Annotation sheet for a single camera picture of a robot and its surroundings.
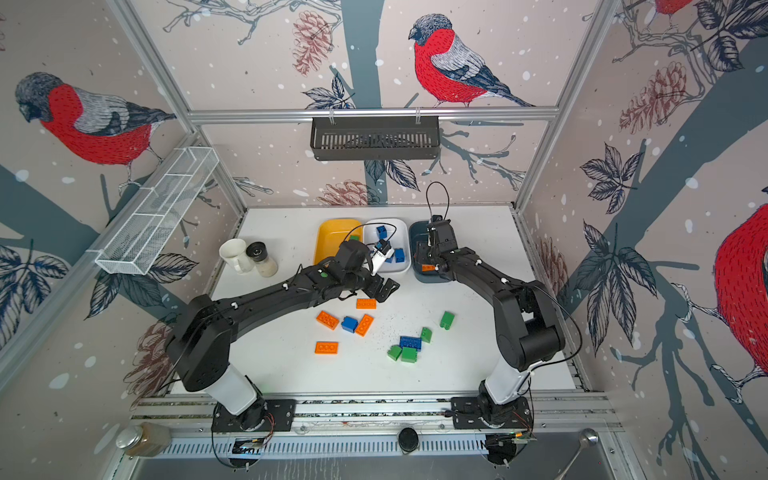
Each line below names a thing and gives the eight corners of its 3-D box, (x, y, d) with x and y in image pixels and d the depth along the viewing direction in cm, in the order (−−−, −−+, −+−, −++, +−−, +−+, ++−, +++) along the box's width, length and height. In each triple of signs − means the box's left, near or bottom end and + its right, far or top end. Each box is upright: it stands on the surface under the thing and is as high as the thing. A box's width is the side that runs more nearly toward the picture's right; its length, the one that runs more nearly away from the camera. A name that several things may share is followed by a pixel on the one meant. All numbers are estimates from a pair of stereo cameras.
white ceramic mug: (228, 263, 105) (214, 246, 97) (246, 251, 109) (235, 233, 101) (246, 283, 100) (233, 266, 92) (265, 269, 104) (254, 251, 96)
